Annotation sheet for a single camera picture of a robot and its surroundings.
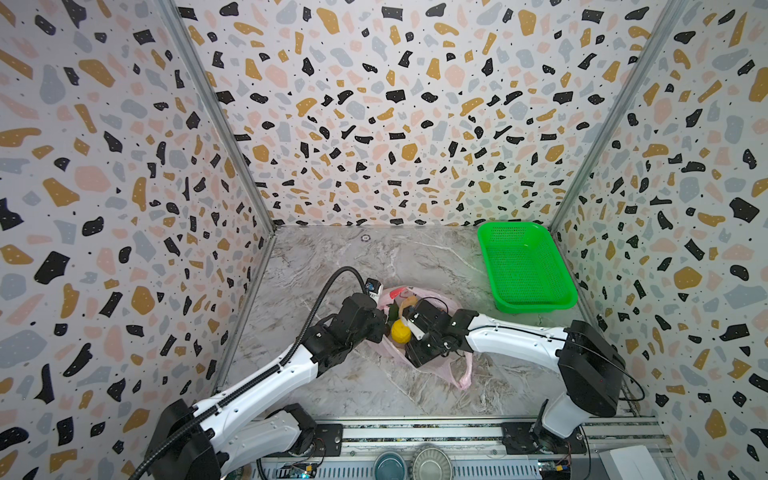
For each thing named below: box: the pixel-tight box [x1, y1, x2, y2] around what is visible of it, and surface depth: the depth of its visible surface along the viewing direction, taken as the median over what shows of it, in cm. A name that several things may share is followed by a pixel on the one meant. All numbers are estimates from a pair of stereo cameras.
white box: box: [598, 445, 664, 480], surface depth 70 cm
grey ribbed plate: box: [408, 443, 455, 480], surface depth 72 cm
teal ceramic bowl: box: [373, 451, 407, 480], surface depth 71 cm
